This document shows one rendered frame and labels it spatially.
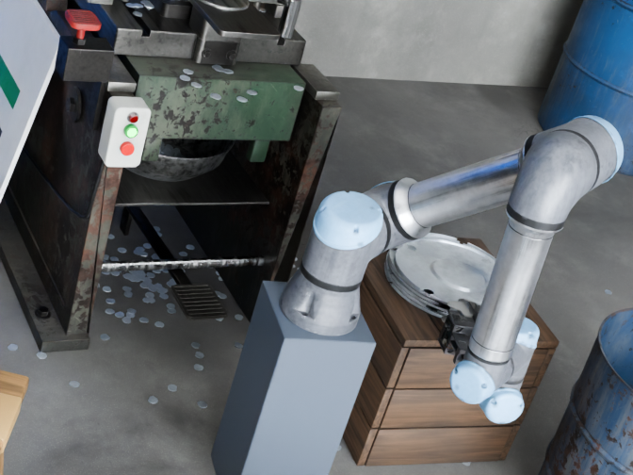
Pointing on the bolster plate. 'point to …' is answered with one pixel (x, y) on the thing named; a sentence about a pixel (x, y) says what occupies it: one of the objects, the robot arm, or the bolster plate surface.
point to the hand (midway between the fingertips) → (463, 305)
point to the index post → (289, 18)
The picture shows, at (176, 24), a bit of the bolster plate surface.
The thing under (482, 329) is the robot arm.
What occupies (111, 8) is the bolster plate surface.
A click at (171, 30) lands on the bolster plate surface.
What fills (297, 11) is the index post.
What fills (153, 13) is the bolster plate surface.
